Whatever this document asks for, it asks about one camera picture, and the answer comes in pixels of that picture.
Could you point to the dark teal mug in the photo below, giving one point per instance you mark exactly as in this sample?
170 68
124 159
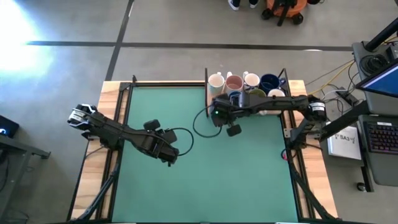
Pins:
234 95

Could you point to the black pole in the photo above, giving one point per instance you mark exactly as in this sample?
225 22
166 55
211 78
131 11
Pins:
382 35

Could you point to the black keyboard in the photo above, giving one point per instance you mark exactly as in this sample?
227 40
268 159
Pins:
382 137

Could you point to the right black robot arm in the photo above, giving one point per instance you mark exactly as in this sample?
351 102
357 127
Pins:
280 102

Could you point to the grey metal stand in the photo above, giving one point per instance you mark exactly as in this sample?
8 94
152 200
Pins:
18 149

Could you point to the white box labelled SA3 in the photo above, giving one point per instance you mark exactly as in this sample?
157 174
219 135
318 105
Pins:
345 143

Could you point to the black device with light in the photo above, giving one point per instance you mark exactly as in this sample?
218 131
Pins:
7 127

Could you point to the computer monitor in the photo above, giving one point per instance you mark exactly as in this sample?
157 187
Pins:
385 82

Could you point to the green patterned white mug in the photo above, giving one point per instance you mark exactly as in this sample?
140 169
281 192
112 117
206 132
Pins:
216 83

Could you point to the laptop computer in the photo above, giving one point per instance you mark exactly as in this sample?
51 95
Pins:
384 169

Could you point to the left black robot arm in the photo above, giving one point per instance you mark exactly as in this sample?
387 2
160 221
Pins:
109 130

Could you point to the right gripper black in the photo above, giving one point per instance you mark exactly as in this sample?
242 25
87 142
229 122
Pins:
225 112

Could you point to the person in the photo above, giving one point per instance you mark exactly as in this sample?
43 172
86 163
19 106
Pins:
233 4

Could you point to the wooden shelf with black frame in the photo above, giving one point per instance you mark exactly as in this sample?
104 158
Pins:
209 102

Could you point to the dark blue mug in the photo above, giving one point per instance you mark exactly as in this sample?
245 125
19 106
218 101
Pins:
269 83

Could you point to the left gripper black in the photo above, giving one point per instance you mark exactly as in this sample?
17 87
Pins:
160 147

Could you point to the white mug pink inside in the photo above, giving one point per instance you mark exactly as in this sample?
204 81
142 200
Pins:
234 84

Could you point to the black metal table frame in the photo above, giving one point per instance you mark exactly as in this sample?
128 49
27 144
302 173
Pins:
122 174

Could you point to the blue flower white mug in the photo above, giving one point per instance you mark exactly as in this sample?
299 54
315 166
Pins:
251 81

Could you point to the white mug with text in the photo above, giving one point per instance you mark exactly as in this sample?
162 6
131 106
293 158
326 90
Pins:
257 92

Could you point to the orange shop vacuum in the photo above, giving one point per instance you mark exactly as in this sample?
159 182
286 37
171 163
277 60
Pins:
284 9

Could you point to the red patterned white mug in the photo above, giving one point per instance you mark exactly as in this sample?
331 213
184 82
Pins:
276 92

